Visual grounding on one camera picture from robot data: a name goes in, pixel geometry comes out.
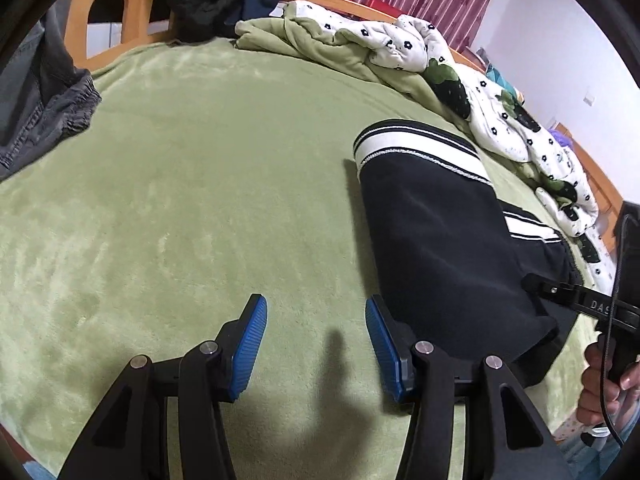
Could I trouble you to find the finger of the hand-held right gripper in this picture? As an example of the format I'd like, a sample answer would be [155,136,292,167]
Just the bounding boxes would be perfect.
[521,272,580,310]

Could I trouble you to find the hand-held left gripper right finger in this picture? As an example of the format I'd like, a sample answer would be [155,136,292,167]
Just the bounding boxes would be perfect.
[365,294,573,480]

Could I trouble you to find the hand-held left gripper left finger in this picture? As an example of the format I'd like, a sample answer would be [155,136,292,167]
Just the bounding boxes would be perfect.
[57,293,268,480]

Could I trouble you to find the black pants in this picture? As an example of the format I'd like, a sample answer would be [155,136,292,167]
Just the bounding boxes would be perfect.
[352,119,583,386]

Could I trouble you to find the person's right hand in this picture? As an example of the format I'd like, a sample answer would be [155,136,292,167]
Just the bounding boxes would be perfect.
[575,342,640,428]

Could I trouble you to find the green fleece blanket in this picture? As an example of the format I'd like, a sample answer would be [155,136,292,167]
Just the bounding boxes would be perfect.
[0,37,608,480]

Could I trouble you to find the teal box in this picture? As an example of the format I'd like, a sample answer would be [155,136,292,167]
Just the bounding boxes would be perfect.
[487,62,518,98]

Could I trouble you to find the white floral quilt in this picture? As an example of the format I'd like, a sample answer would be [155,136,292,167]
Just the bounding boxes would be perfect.
[234,0,618,296]

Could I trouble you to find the grey jeans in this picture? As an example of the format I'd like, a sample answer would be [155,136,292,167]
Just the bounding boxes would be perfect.
[0,0,103,181]

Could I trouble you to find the white cabinet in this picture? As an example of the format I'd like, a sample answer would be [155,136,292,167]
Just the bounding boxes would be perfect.
[87,20,171,59]

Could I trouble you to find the black jacket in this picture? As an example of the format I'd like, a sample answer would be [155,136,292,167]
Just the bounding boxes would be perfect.
[167,0,246,41]

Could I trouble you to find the black cable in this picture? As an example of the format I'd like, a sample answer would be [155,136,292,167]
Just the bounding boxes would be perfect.
[595,330,626,448]

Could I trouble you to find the wooden bed frame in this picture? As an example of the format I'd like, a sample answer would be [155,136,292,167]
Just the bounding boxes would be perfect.
[62,0,621,221]

